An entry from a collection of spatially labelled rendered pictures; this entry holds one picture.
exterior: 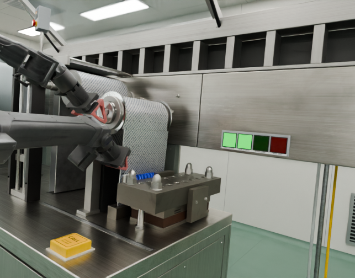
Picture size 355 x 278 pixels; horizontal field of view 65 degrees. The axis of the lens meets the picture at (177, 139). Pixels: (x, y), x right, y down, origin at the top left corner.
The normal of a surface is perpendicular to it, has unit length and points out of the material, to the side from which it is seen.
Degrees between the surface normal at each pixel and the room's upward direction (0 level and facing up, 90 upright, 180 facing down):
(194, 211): 90
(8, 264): 90
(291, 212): 90
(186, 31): 90
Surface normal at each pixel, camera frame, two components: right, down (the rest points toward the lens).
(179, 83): -0.58, 0.00
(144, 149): 0.80, 0.14
